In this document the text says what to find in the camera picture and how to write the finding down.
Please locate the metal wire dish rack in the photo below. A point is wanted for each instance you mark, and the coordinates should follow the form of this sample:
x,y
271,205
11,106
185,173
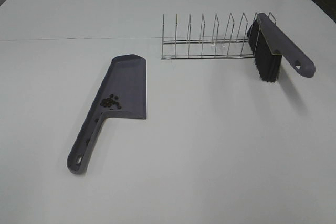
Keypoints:
x,y
232,39

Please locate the pile of coffee beans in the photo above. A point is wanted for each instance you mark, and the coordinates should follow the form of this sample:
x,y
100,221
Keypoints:
x,y
100,106

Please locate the purple plastic dustpan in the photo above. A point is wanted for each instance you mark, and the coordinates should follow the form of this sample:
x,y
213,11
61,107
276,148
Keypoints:
x,y
122,94

